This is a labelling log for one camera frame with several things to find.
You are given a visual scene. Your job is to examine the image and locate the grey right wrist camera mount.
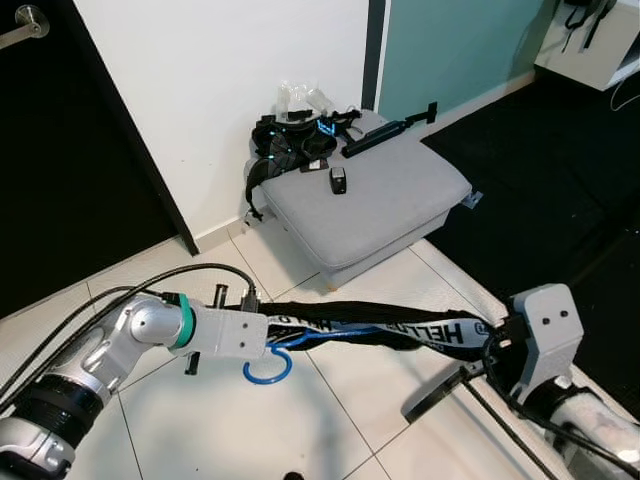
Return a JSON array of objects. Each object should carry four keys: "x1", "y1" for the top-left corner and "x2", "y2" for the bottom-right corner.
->
[{"x1": 505, "y1": 284, "x2": 584, "y2": 401}]

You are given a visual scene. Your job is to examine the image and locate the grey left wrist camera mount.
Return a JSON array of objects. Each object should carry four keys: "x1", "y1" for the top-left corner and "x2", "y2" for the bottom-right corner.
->
[{"x1": 190, "y1": 305, "x2": 271, "y2": 361}]

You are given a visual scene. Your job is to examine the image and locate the white cabinet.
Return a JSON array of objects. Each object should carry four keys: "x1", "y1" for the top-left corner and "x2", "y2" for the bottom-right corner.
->
[{"x1": 535, "y1": 0, "x2": 640, "y2": 93}]

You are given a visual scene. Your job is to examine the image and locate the black strap harness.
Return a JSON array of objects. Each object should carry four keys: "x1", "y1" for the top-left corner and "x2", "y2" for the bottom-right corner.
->
[{"x1": 245, "y1": 112, "x2": 366, "y2": 223}]

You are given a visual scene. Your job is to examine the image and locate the black selfie stick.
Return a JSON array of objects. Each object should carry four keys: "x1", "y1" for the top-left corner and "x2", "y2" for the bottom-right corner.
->
[{"x1": 342, "y1": 100, "x2": 441, "y2": 159}]

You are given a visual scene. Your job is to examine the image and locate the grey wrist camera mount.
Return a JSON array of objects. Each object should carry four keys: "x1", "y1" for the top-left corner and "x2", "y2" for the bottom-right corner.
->
[
  {"x1": 190, "y1": 305, "x2": 271, "y2": 361},
  {"x1": 505, "y1": 284, "x2": 584, "y2": 401}
]

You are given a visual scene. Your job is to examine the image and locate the black metal clothes rack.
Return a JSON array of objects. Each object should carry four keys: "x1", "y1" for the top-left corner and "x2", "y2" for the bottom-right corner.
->
[{"x1": 403, "y1": 240, "x2": 640, "y2": 480}]

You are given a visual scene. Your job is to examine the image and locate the black garment with printed band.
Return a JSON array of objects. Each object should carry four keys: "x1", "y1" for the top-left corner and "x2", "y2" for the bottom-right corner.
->
[{"x1": 262, "y1": 300, "x2": 521, "y2": 363}]

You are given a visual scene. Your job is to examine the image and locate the clear plastic bag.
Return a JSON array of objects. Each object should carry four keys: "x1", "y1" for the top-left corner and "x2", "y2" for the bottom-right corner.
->
[{"x1": 275, "y1": 80, "x2": 341, "y2": 126}]

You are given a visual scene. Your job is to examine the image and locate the black rubber floor mat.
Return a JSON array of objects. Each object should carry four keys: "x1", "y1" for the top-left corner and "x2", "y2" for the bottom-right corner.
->
[{"x1": 420, "y1": 68, "x2": 640, "y2": 421}]

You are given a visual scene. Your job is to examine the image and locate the wide black door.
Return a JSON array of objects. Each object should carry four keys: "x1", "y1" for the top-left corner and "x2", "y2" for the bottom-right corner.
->
[{"x1": 0, "y1": 0, "x2": 199, "y2": 321}]

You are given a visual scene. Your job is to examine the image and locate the silver door handle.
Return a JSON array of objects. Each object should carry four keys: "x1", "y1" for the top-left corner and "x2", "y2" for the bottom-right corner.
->
[{"x1": 0, "y1": 5, "x2": 49, "y2": 51}]

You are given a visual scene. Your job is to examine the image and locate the blue plastic hanger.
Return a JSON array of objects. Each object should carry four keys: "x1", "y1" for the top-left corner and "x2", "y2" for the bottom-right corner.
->
[{"x1": 242, "y1": 320, "x2": 401, "y2": 386}]

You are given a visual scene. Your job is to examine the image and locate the black backpack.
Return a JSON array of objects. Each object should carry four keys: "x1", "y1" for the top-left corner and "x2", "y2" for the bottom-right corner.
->
[{"x1": 560, "y1": 0, "x2": 621, "y2": 51}]

